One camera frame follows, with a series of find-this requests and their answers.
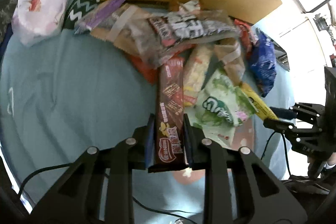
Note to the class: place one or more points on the red snack packet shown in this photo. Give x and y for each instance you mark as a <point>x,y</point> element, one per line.
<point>248,37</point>

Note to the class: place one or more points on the red black snack bag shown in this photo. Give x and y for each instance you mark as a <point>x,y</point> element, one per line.
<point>148,73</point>

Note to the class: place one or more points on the black zigzag pillow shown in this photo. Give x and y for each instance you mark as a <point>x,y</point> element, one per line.
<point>76,10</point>

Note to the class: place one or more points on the kraft paper snack bag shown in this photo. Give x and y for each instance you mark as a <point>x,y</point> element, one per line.
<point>114,29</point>

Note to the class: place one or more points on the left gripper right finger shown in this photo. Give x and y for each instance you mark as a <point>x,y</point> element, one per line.
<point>188,139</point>

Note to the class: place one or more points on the black clear duck snack bag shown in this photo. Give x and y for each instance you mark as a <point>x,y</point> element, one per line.
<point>159,36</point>

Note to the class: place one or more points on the yellow snack bar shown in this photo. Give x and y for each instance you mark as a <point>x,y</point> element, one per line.
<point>263,111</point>

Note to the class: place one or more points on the brown chocolate biscuit pack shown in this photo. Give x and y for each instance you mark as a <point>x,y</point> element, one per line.
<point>169,147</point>

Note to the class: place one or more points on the rice cracker pack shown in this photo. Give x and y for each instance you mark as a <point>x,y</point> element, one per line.
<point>194,72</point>

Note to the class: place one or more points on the purple snack bar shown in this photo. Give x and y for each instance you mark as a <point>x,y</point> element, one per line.
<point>91,20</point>

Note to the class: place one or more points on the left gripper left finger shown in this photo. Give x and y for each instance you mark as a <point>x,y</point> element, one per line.
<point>149,141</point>

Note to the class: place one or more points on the blue snack bag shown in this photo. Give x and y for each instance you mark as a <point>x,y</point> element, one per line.
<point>262,63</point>

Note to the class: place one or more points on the green white snack bag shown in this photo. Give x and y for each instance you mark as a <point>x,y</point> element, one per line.
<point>220,108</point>

